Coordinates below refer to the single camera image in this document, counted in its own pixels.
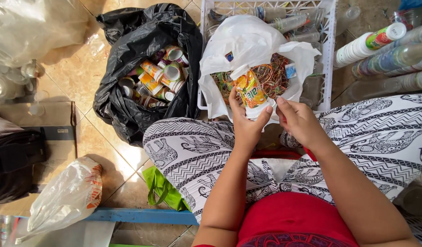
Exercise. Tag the blue wooden bar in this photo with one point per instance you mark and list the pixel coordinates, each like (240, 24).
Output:
(142, 216)

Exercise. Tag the red shirt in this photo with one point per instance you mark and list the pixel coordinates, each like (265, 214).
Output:
(293, 216)

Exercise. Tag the clear plastic tub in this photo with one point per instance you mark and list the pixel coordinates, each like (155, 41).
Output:
(408, 19)

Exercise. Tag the long stack of clear cups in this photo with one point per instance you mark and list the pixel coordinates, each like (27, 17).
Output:
(392, 56)

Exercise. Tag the brown cardboard box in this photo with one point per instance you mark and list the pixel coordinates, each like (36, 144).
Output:
(56, 137)

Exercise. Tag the black white patterned trousers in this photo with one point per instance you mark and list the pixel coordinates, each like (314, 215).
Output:
(378, 137)

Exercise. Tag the orange label plastic cup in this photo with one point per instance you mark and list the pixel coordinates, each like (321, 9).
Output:
(252, 92)

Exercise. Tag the black fabric bag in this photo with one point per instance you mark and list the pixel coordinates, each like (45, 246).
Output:
(12, 161)

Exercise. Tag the person's left hand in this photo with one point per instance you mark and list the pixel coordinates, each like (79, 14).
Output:
(244, 127)

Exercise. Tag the large clear plastic bag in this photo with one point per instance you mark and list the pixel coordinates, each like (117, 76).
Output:
(29, 27)

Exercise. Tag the heap of loose clear cups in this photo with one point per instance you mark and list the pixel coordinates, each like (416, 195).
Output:
(8, 80)

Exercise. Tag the single clear plastic cup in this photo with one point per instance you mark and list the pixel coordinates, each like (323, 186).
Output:
(348, 19)

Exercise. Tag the white plastic bag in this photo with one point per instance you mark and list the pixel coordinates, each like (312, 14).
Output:
(245, 41)

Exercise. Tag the clear cups inside crate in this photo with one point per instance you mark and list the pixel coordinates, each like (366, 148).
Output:
(293, 24)

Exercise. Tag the short stack of clear cups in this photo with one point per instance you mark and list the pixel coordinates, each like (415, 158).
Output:
(411, 80)

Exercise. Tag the small blue label packet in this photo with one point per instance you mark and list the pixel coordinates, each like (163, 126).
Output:
(290, 70)

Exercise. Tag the white plastic crate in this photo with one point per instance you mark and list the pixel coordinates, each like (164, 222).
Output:
(329, 41)

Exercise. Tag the stack of white cups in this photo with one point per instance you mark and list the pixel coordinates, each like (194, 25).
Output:
(361, 46)

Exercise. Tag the white bag with orange print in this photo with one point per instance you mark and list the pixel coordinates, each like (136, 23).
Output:
(65, 199)

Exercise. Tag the blue plastic sheet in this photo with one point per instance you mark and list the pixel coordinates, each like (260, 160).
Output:
(414, 4)

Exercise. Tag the tangle of coloured rubber bands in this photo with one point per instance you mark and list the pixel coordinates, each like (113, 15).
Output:
(271, 77)

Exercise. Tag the black garbage bag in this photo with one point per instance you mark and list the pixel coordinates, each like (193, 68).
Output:
(128, 109)

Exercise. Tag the person's right hand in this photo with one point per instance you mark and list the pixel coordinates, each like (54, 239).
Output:
(301, 123)

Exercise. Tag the green cloth bag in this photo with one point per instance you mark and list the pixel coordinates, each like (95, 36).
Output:
(161, 188)

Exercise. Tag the heap of used labelled cups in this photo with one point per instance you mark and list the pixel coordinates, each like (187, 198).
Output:
(156, 77)

